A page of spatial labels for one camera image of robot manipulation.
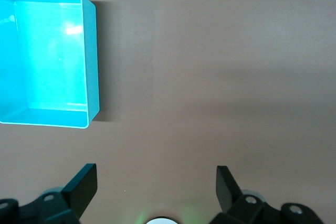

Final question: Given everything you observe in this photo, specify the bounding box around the teal plastic bin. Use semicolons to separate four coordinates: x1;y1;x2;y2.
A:
0;0;100;130

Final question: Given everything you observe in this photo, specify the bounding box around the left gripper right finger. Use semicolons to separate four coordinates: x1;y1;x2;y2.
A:
209;165;322;224

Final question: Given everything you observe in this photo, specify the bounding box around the brown table mat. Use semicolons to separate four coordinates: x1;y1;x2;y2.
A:
0;0;336;224

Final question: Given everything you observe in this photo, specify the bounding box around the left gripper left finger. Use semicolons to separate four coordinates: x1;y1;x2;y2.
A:
0;163;98;224

